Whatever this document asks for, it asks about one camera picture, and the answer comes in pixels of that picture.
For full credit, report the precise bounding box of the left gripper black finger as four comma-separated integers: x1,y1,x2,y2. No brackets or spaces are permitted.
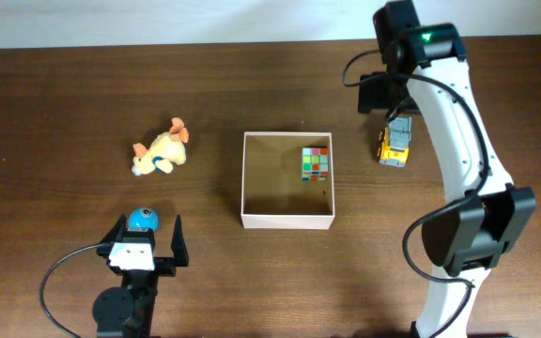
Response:
171,215,190,267
100,214,127,244

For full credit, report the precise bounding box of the yellow grey toy truck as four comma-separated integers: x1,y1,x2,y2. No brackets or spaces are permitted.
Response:
378,117,412,167

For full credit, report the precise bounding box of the multicolour puzzle cube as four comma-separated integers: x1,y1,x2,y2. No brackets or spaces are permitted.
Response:
301,147,330,181

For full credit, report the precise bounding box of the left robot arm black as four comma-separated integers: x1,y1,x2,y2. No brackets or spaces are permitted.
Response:
92,207,190,338

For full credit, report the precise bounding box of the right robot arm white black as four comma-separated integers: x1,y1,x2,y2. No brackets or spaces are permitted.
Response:
355,1,536,337

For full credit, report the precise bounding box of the blue ball toy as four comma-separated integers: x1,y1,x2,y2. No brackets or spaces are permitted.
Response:
128,207,159,232

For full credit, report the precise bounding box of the yellow plush dog toy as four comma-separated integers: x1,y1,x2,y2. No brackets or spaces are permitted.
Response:
131,117,190,177

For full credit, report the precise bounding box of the open cardboard box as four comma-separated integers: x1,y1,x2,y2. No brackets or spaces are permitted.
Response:
240,131,335,230

